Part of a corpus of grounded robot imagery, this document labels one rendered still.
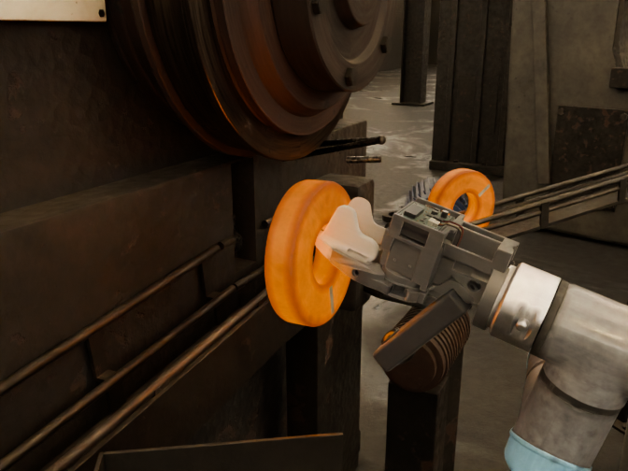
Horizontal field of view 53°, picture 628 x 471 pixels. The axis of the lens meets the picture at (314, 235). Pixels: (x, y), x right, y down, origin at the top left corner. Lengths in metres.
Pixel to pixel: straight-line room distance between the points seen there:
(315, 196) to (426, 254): 0.13
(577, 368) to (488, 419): 1.35
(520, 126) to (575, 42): 0.49
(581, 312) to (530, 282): 0.05
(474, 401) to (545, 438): 1.38
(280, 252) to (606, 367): 0.31
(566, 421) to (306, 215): 0.30
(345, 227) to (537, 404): 0.24
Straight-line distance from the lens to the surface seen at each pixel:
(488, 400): 2.03
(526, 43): 3.59
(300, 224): 0.62
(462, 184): 1.31
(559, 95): 3.53
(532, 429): 0.65
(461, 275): 0.62
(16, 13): 0.71
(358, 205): 0.67
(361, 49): 0.88
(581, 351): 0.60
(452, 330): 1.26
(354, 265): 0.62
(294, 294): 0.63
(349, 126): 1.28
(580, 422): 0.63
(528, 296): 0.59
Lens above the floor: 1.05
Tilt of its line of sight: 18 degrees down
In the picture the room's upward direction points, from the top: straight up
